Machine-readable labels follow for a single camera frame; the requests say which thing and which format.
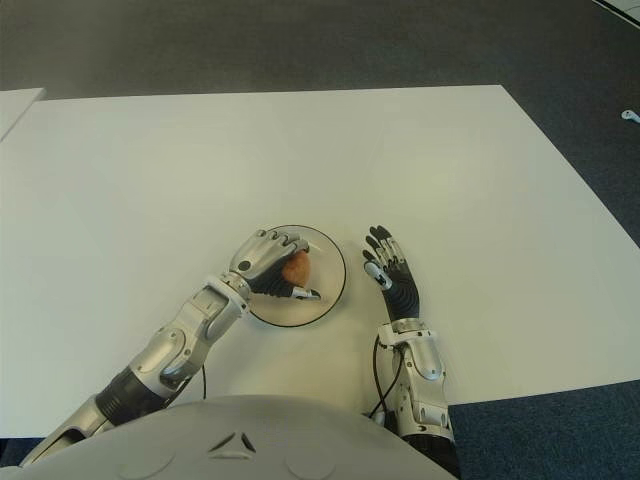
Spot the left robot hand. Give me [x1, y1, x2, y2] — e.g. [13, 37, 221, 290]
[228, 228, 324, 301]

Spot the white side table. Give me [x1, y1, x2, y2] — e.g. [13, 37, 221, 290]
[0, 87, 47, 144]

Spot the red yellow apple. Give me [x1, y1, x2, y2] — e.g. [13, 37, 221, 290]
[280, 251, 312, 287]

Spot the white plate with black rim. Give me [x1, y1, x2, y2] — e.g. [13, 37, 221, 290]
[247, 224, 348, 329]

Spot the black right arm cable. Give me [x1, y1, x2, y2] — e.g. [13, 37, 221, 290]
[372, 339, 404, 419]

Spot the grey robot torso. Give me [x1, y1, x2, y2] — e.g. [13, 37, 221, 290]
[0, 394, 451, 480]

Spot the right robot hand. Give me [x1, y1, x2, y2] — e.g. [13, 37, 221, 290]
[360, 224, 422, 322]

